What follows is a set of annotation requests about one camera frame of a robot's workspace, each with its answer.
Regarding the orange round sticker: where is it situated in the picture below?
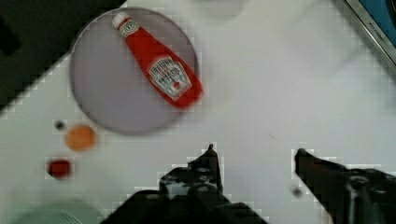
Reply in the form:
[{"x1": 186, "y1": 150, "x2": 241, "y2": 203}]
[{"x1": 65, "y1": 125, "x2": 97, "y2": 152}]

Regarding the mint green cup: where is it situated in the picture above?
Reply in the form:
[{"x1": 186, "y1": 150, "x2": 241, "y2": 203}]
[{"x1": 8, "y1": 200, "x2": 104, "y2": 224}]

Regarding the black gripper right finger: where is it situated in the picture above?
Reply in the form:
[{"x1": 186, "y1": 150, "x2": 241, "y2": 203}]
[{"x1": 294, "y1": 148, "x2": 396, "y2": 224}]

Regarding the grey round plate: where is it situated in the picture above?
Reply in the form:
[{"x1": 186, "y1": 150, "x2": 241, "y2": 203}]
[{"x1": 69, "y1": 8, "x2": 187, "y2": 135}]

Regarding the red felt ketchup bottle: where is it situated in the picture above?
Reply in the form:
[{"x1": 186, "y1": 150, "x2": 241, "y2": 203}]
[{"x1": 112, "y1": 12, "x2": 203, "y2": 109}]

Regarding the red square sticker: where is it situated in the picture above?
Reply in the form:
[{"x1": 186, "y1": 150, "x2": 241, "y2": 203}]
[{"x1": 47, "y1": 160, "x2": 72, "y2": 179}]

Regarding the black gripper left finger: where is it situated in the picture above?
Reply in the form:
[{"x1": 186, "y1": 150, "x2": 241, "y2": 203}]
[{"x1": 101, "y1": 145, "x2": 268, "y2": 224}]

